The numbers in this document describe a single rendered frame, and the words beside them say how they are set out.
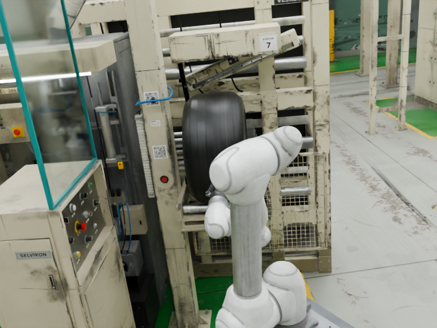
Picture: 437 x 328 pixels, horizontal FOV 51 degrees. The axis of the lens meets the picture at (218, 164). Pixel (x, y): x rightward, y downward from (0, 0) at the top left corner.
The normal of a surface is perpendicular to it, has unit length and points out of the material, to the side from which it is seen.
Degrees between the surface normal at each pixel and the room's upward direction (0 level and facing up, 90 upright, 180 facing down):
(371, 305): 0
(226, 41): 90
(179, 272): 90
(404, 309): 0
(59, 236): 90
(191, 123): 47
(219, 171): 85
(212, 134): 58
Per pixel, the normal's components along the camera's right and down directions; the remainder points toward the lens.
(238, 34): -0.07, 0.37
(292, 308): 0.58, 0.22
